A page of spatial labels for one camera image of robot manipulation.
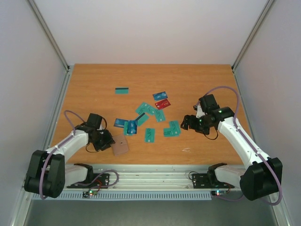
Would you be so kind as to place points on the dark blue card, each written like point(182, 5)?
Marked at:
point(119, 123)

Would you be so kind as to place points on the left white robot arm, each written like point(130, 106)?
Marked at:
point(48, 174)

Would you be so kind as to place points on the left circuit board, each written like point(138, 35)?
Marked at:
point(89, 194)

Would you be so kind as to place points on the teal card upper left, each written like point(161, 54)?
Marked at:
point(145, 108)

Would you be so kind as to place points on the grey slotted cable duct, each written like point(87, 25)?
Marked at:
point(137, 196)

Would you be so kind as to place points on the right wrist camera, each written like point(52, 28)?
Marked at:
point(198, 109)

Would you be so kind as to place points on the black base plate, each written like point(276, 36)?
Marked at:
point(201, 181)
point(101, 181)

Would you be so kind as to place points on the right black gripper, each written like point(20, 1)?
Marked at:
point(193, 122)

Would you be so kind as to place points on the aluminium front rail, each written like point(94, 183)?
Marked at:
point(149, 177)

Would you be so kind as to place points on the red card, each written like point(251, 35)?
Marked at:
point(162, 104)

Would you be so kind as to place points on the right aluminium frame post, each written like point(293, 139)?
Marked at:
point(258, 23)

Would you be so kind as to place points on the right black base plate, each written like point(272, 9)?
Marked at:
point(201, 181)

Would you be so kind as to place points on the teal card with magnetic stripe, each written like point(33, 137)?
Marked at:
point(121, 90)

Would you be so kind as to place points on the circuit board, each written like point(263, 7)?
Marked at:
point(89, 194)
point(219, 192)

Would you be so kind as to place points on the teal vip card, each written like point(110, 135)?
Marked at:
point(175, 128)
point(159, 115)
point(149, 135)

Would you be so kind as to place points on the teal blue card stack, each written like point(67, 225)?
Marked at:
point(130, 127)

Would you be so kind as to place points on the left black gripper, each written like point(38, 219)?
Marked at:
point(110, 141)

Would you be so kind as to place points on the left aluminium frame post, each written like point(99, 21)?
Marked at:
point(33, 5)

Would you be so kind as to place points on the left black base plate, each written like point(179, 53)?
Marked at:
point(101, 181)

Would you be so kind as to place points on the aluminium frame post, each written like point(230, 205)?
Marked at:
point(33, 5)
point(258, 23)

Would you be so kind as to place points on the teal card under right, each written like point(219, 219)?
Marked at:
point(169, 132)

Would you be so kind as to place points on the right circuit board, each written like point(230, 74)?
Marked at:
point(219, 192)

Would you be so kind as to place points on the blue card top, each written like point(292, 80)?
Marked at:
point(160, 96)

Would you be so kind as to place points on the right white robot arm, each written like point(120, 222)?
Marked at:
point(261, 175)

